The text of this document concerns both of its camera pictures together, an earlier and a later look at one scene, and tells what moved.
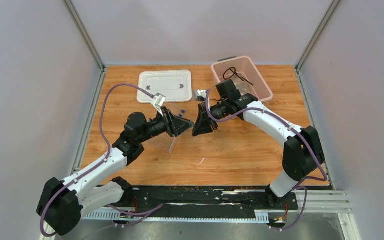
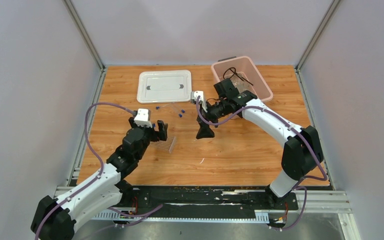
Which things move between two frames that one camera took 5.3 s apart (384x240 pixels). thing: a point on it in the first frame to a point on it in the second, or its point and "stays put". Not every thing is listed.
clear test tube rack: (164, 141) stays put
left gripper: (179, 125) to (161, 134)
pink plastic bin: (243, 72) stays put
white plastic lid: (176, 86) stays put
